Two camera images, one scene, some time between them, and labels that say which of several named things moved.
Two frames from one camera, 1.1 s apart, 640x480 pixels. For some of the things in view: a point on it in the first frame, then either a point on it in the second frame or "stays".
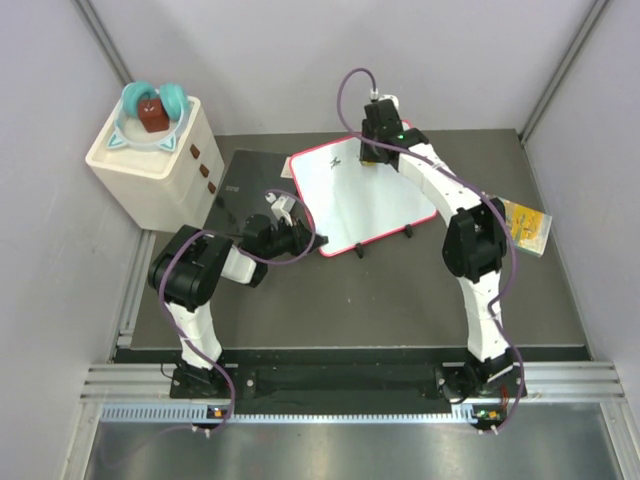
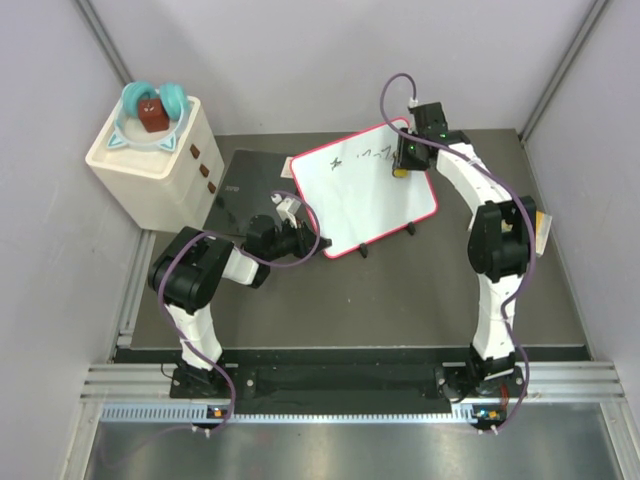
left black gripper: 300,234 stays
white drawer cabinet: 172,191 stays
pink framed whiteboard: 354,204 stays
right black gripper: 366,155 to 401,162
